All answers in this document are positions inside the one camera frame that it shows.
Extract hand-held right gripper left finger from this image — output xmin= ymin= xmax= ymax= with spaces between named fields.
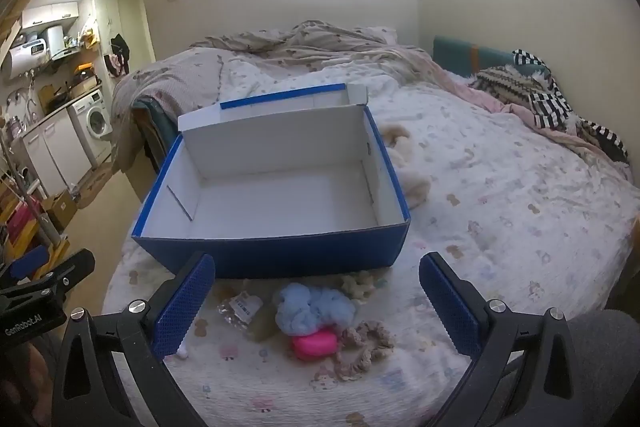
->
xmin=51 ymin=252 xmax=217 ymax=427

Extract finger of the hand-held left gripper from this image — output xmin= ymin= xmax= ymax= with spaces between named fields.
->
xmin=0 ymin=246 xmax=49 ymax=282
xmin=0 ymin=248 xmax=96 ymax=304

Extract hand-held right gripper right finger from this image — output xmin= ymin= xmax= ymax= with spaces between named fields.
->
xmin=419 ymin=252 xmax=586 ymax=427

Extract cream ruffled scrunchie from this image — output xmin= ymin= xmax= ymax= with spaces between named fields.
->
xmin=341 ymin=270 xmax=386 ymax=304

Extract white cardboard box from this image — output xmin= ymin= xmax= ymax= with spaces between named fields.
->
xmin=131 ymin=83 xmax=412 ymax=280

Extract beige lace scrunchie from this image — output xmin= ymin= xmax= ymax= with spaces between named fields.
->
xmin=334 ymin=321 xmax=396 ymax=382

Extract light blue fluffy scrunchie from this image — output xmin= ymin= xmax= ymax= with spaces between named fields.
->
xmin=276 ymin=283 xmax=357 ymax=337

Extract cream fluffy ball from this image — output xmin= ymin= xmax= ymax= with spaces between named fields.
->
xmin=391 ymin=147 xmax=432 ymax=210

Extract yellow rack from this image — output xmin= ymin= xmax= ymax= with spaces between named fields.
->
xmin=0 ymin=187 xmax=71 ymax=270

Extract clear plastic packet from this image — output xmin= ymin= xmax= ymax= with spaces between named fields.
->
xmin=216 ymin=292 xmax=278 ymax=343

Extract bed with printed sheet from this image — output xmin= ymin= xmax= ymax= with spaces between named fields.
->
xmin=102 ymin=24 xmax=640 ymax=427

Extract white base cabinet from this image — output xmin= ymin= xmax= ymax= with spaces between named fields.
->
xmin=22 ymin=112 xmax=93 ymax=198

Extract pink scrunchie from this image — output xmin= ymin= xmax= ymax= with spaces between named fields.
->
xmin=292 ymin=327 xmax=340 ymax=362

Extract white washing machine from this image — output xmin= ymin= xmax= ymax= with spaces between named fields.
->
xmin=70 ymin=89 xmax=113 ymax=168

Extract teal bed end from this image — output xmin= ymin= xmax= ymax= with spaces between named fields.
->
xmin=132 ymin=101 xmax=182 ymax=172

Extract person's grey trouser leg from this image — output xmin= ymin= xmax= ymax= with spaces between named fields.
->
xmin=567 ymin=309 xmax=640 ymax=427

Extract tan fluffy plush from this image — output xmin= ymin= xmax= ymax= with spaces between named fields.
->
xmin=382 ymin=124 xmax=412 ymax=148

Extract white water heater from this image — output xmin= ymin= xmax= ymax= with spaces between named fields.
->
xmin=0 ymin=44 xmax=51 ymax=80

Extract dark hanging clothes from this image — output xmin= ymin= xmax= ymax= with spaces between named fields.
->
xmin=104 ymin=34 xmax=131 ymax=76

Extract black-white striped cloth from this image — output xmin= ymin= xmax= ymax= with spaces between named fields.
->
xmin=512 ymin=49 xmax=629 ymax=164

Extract pink blanket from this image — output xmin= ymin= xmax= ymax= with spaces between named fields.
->
xmin=400 ymin=47 xmax=632 ymax=180

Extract patterned knitted cloth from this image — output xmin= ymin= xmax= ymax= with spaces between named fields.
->
xmin=470 ymin=66 xmax=551 ymax=108

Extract grey-beige printed quilt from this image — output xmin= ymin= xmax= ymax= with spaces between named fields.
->
xmin=112 ymin=21 xmax=431 ymax=178

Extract teal pillow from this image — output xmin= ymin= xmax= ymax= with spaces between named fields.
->
xmin=432 ymin=35 xmax=531 ymax=78

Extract tall white cabinet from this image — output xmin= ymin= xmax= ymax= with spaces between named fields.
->
xmin=90 ymin=0 xmax=125 ymax=58

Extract white wall cabinet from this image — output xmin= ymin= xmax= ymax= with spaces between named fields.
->
xmin=21 ymin=2 xmax=80 ymax=29

